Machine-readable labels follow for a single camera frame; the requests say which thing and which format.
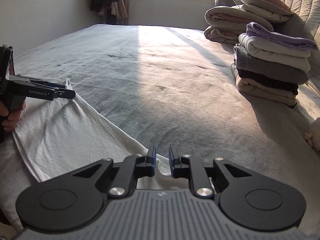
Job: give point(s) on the pink beige pillow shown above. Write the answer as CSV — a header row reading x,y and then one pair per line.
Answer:
x,y
275,11

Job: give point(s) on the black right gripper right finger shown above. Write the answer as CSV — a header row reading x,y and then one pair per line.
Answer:
x,y
191,168

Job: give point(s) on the folded grey garment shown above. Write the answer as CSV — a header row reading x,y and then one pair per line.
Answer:
x,y
269,69

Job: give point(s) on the white cloth garment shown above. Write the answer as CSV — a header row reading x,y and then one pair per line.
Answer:
x,y
53,138

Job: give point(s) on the folded white garment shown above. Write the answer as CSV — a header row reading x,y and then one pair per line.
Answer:
x,y
264,49

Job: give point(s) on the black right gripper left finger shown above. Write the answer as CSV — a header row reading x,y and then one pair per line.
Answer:
x,y
126,174

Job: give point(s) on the white plush toy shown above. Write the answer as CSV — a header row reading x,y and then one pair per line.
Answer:
x,y
312,136

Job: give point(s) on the grey bed blanket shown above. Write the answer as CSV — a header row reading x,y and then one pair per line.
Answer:
x,y
170,86

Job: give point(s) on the folded dark garment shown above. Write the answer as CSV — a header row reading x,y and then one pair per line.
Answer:
x,y
269,82

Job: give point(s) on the person left hand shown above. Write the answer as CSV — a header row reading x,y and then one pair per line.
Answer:
x,y
11,118

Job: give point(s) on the quilted beige headboard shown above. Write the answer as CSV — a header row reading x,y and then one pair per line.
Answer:
x,y
305,21

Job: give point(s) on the folded beige garment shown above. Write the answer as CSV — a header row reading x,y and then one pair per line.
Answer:
x,y
253,88

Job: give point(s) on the folded lilac garment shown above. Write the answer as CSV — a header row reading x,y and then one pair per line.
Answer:
x,y
255,29

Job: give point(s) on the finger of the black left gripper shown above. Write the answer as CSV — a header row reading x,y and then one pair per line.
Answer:
x,y
45,84
65,94

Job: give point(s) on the folded pink beige quilt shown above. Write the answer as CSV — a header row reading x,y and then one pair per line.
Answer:
x,y
227,23

